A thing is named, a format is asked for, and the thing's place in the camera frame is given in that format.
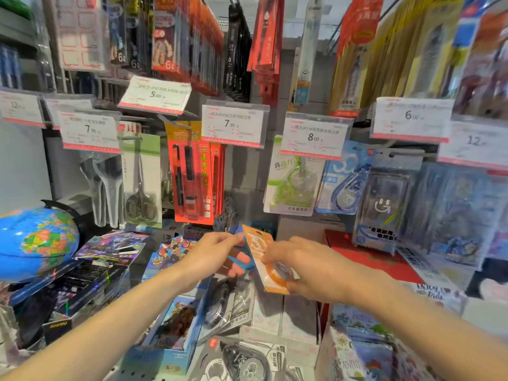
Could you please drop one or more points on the person's left hand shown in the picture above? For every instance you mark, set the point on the person's left hand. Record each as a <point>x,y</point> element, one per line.
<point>206,261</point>

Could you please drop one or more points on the person's right hand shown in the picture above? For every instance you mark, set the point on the person's right hand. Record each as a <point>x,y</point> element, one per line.
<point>317,273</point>

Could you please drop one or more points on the orange correction tape pack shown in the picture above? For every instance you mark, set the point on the orange correction tape pack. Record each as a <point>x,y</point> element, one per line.
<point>258,246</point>

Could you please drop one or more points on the blue correction tape package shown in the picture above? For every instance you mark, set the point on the blue correction tape package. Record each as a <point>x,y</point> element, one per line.
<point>345,194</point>

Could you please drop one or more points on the green correction tape package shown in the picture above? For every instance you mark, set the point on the green correction tape package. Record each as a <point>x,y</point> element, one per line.
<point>293,186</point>

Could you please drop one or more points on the pile of correction tape packages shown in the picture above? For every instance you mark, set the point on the pile of correction tape packages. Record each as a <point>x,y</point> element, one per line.
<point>238,361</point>

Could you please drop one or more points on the person's left forearm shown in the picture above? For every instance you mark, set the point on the person's left forearm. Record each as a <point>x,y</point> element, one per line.
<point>99,337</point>

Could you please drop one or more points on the person's right forearm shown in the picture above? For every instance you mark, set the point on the person's right forearm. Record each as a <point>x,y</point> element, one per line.
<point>428,333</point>

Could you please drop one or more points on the blue cartoon card display box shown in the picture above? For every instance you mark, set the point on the blue cartoon card display box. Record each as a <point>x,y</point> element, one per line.
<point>174,325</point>

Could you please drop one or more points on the orange pen set packages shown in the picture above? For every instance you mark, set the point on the orange pen set packages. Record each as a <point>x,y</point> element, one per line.
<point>190,174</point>

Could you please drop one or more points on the white cardboard box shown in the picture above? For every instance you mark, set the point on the white cardboard box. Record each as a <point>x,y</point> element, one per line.
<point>305,228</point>

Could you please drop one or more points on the white pastel print box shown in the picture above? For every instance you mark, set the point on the white pastel print box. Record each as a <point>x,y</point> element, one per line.
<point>293,317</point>

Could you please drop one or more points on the cartoon sticker sheet packs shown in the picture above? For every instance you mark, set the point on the cartoon sticker sheet packs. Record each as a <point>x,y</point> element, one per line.
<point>226,214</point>

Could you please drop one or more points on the red cardboard box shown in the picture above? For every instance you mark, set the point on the red cardboard box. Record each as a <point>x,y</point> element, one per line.
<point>373,257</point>

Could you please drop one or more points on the stack of blue striped packets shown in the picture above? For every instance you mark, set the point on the stack of blue striped packets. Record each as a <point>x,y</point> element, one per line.
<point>262,226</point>

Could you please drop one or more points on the clear blister compass package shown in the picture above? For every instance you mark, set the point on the clear blister compass package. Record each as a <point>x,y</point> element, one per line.
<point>385,206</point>

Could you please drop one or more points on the scissors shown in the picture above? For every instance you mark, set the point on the scissors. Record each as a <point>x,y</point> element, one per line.
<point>143,162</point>

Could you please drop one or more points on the clear packs of grey scissors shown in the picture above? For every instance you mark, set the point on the clear packs of grey scissors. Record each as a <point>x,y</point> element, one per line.
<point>103,186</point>

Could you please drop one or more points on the black holographic card box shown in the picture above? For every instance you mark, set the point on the black holographic card box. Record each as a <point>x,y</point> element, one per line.
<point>79,281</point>

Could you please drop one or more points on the white price tag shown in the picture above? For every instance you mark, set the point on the white price tag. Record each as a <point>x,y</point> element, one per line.
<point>89,130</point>
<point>67,103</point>
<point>474,142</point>
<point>412,119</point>
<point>234,124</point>
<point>22,107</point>
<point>315,136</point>
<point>154,95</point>

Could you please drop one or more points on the row of blue stationery packs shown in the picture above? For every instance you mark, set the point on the row of blue stationery packs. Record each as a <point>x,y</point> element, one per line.
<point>456,214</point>

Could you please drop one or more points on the blue globe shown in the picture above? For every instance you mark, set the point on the blue globe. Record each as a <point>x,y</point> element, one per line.
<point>35,246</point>

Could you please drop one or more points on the pink heart figure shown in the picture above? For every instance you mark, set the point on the pink heart figure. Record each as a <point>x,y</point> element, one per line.
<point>494,290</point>

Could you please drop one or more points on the white red label sticker packs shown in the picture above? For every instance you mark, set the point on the white red label sticker packs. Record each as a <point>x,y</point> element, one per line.
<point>79,31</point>

